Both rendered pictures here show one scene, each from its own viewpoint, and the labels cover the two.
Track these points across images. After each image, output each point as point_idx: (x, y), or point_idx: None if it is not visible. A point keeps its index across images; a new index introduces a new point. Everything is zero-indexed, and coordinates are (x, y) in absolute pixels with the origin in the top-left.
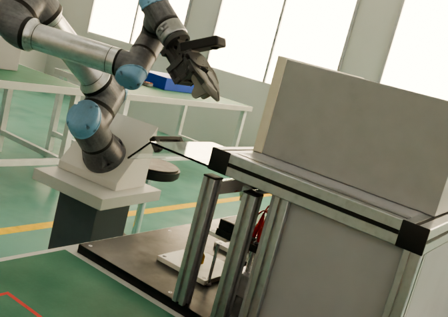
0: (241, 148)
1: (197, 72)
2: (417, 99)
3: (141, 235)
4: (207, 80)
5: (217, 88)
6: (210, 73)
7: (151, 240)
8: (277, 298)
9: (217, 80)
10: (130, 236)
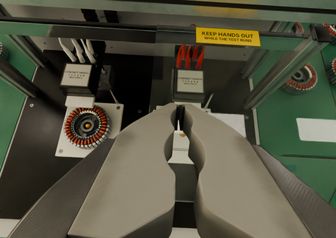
0: None
1: (323, 201)
2: None
3: (178, 220)
4: (233, 146)
5: (167, 116)
6: (126, 205)
7: (176, 203)
8: None
9: (108, 150)
10: (193, 224)
